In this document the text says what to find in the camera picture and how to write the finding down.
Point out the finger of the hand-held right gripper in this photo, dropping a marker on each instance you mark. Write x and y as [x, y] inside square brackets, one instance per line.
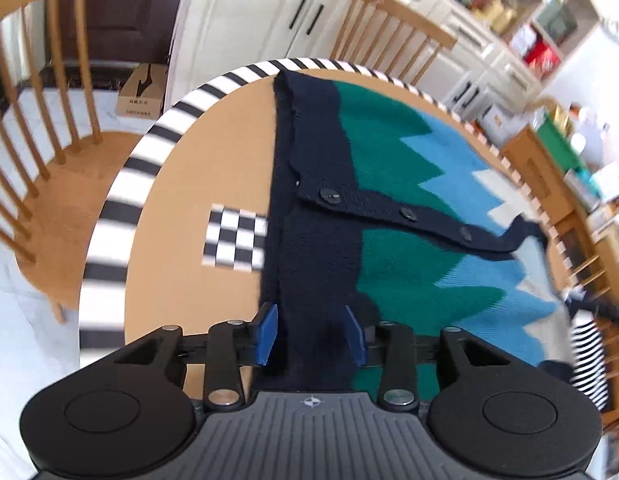
[602, 308]

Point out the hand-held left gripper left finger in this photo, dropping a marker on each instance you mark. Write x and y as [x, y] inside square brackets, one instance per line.
[267, 332]

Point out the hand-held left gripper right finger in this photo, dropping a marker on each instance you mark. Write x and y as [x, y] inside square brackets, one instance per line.
[357, 336]

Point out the navy green blue knit cardigan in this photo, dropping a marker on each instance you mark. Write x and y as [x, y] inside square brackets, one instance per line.
[389, 270]

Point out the black white checkered marker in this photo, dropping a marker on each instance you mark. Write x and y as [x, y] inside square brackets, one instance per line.
[235, 237]

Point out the wooden slatted chair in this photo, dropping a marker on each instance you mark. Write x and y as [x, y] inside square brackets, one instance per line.
[534, 160]

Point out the green box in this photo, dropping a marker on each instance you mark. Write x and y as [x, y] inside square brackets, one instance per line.
[559, 142]

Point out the round table with striped edge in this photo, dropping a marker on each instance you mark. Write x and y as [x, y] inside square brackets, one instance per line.
[214, 160]

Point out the wooden spindle-back chair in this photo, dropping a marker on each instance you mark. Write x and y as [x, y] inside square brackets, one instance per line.
[64, 200]
[389, 10]

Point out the cardboard box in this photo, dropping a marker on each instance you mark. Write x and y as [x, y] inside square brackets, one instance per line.
[142, 92]

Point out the white shelf with assorted goods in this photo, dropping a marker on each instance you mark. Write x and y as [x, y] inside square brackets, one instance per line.
[494, 5]

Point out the dark brown door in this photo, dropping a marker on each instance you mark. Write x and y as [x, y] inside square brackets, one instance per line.
[124, 10]

